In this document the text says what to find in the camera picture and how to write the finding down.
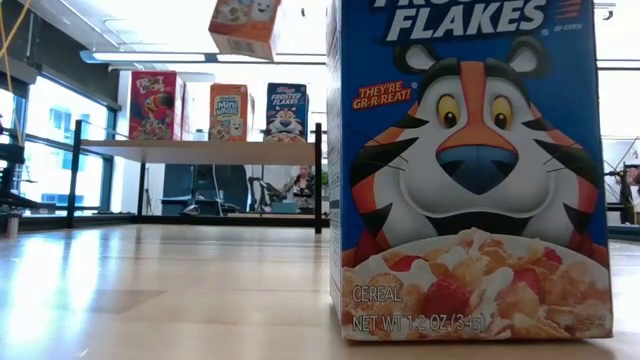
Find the long ceiling light fixture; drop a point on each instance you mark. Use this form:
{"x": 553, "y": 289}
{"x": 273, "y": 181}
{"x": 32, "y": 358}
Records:
{"x": 150, "y": 56}

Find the black aluminium rig frame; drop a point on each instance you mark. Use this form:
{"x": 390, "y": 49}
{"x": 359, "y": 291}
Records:
{"x": 225, "y": 220}

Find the black standing desk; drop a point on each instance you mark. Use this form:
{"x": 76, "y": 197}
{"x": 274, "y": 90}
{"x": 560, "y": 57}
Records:
{"x": 10, "y": 152}

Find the person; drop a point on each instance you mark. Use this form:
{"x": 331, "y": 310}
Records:
{"x": 302, "y": 185}

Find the orange Mini Wheats cereal box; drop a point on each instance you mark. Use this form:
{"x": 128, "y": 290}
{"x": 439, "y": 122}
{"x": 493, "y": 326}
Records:
{"x": 229, "y": 115}
{"x": 245, "y": 30}

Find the wooden shelf with black posts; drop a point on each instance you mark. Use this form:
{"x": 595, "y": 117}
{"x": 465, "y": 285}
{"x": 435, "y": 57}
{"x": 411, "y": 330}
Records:
{"x": 200, "y": 152}

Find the black background robot arm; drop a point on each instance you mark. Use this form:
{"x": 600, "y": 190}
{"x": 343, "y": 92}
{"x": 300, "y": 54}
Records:
{"x": 262, "y": 192}

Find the window with dark frame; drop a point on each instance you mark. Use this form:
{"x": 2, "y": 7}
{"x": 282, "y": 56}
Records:
{"x": 55, "y": 120}

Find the blue Frosted Flakes cereal box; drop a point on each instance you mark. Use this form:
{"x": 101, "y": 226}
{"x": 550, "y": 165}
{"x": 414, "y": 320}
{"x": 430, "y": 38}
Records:
{"x": 475, "y": 175}
{"x": 286, "y": 115}

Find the dark background cabinet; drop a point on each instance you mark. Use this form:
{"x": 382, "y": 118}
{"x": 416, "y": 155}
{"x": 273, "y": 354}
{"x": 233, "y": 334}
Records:
{"x": 225, "y": 187}

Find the pink Froot Loops cereal box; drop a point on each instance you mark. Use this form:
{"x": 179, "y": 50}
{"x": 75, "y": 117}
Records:
{"x": 152, "y": 107}

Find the grey laptop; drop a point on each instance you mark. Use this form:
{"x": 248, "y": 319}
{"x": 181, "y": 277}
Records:
{"x": 285, "y": 207}

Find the black background tripod stand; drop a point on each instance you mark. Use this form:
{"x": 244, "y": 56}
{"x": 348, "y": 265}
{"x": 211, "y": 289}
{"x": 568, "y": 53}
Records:
{"x": 625, "y": 200}

